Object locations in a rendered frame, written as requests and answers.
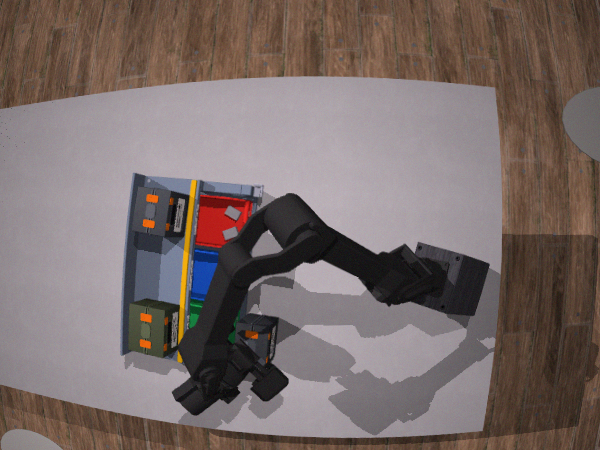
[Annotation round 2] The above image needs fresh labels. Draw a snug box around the red open bin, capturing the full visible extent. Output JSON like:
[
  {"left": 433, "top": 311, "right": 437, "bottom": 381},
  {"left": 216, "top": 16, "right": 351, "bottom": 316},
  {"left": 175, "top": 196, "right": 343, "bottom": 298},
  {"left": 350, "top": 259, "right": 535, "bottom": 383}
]
[{"left": 195, "top": 195, "right": 253, "bottom": 248}]

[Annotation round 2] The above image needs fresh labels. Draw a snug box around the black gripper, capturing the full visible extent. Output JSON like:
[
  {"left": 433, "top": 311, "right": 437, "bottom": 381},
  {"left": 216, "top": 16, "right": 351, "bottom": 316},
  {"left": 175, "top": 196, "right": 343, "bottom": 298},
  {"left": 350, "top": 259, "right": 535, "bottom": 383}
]
[{"left": 227, "top": 339, "right": 289, "bottom": 402}]

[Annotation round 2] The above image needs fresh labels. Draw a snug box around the green bin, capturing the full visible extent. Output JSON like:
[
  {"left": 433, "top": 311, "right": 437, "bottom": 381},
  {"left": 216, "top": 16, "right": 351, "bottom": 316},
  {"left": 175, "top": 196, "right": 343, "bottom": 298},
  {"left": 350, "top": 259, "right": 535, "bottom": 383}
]
[{"left": 189, "top": 299, "right": 240, "bottom": 344}]

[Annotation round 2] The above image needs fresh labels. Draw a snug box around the blue open bin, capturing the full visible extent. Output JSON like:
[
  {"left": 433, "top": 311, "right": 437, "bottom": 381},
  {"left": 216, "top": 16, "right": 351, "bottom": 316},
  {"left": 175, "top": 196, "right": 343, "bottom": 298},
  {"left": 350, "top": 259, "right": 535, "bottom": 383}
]
[{"left": 191, "top": 248, "right": 218, "bottom": 301}]

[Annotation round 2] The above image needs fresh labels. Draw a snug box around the grey metal bin shelf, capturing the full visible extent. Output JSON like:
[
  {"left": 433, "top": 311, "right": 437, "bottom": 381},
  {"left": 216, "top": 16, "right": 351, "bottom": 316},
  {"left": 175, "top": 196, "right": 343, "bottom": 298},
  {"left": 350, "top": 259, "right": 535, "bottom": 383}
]
[{"left": 120, "top": 173, "right": 264, "bottom": 356}]

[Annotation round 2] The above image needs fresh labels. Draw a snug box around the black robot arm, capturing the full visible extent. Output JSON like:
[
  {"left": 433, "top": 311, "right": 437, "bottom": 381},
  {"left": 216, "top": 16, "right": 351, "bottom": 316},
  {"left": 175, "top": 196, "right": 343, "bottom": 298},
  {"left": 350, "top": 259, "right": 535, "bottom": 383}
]
[{"left": 172, "top": 193, "right": 450, "bottom": 416}]

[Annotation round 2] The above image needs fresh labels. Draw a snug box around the olive green case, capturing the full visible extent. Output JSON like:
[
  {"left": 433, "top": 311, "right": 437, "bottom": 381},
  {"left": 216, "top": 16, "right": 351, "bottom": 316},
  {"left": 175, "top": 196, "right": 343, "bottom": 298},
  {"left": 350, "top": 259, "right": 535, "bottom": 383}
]
[{"left": 128, "top": 298, "right": 180, "bottom": 358}]

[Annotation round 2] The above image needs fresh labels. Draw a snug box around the yellow flat bar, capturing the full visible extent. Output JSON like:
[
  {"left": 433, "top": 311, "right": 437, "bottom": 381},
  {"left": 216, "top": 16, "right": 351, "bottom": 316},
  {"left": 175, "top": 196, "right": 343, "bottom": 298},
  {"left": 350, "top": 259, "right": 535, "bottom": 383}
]
[{"left": 178, "top": 180, "right": 197, "bottom": 344}]

